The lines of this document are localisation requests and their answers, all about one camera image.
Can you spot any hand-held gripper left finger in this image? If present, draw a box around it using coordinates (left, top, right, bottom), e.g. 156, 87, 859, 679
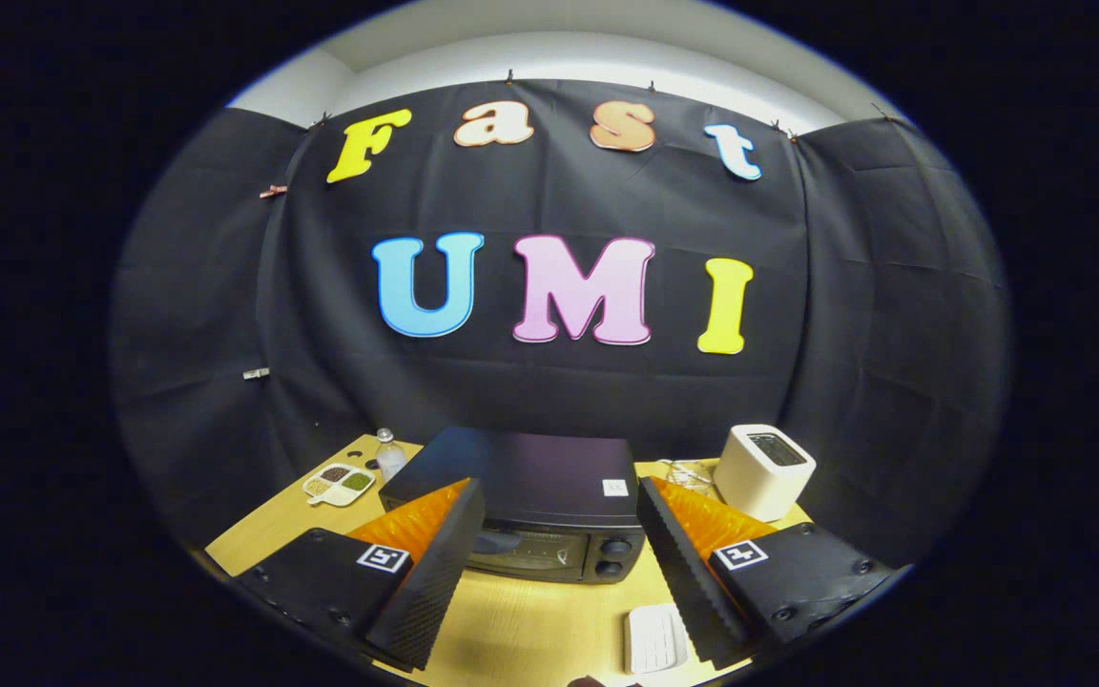
235, 477, 487, 672

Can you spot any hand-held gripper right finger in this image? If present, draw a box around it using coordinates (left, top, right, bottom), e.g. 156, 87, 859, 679
635, 475, 897, 671

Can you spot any black toaster oven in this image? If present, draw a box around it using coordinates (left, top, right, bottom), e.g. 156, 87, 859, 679
378, 427, 648, 585

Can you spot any white pop-up toaster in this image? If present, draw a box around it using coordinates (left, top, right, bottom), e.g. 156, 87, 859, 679
713, 424, 817, 523

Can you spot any white rectangular plate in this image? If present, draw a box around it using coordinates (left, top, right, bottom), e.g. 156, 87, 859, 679
623, 602, 690, 676

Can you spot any clear glass jar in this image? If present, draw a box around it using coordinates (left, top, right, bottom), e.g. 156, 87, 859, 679
659, 459, 717, 497

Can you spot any clear plastic bottle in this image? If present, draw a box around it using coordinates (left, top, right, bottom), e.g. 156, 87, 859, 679
374, 428, 408, 481

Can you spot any white divided condiment dish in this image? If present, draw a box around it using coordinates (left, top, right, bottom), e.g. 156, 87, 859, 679
302, 463, 376, 508

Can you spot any black backdrop cloth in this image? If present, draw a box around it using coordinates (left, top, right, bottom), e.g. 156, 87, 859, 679
109, 79, 1013, 569

